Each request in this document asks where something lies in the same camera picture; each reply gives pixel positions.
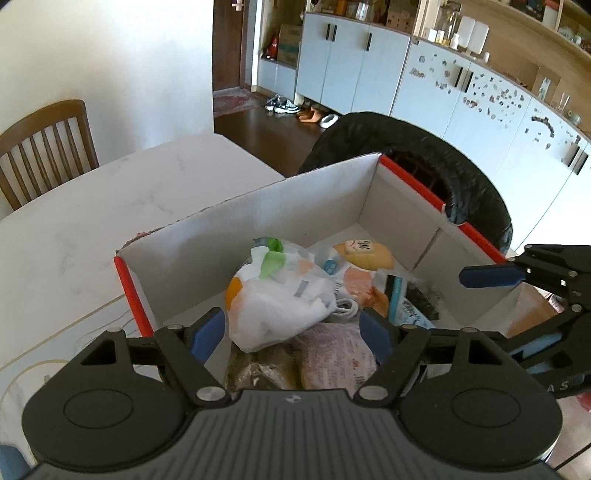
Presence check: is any white orange snack bag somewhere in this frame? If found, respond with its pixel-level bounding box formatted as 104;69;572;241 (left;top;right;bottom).
315;245;409;324

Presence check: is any brown wooden chair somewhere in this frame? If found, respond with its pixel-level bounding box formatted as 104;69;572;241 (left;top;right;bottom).
0;99;99;211

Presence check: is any brown entrance door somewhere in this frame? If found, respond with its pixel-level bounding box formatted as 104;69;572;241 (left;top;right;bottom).
212;0;249;92

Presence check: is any silver brown snack packet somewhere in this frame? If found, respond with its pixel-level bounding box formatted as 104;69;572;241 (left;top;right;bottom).
225;343;301;392

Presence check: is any black padded chair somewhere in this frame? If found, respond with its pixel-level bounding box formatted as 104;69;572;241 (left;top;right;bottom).
298;112;513;254

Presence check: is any pink patterned snack bag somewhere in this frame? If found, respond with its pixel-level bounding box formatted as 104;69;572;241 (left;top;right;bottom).
291;323;378;397

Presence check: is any white cable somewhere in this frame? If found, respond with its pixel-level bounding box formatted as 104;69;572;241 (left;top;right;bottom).
327;297;362;322

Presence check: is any white wall cabinet unit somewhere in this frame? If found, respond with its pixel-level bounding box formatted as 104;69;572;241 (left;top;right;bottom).
259;12;590;250

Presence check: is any white tissue pack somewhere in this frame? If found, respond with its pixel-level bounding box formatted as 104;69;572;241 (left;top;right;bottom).
224;236;337;353

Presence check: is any red cardboard box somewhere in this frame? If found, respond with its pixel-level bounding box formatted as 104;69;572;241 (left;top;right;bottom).
114;154;555;336

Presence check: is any dark seaweed packet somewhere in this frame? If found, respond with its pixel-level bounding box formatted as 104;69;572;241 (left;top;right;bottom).
406;283;442;322

